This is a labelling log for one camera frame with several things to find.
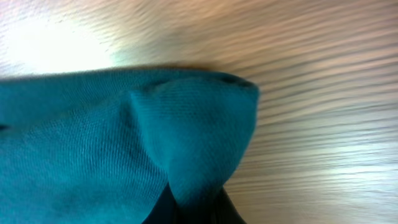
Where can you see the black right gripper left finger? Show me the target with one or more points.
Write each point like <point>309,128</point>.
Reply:
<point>165,209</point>

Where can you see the blue polo shirt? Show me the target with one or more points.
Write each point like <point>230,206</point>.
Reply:
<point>100,147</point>

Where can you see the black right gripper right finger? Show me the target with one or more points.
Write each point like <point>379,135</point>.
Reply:
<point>224,210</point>

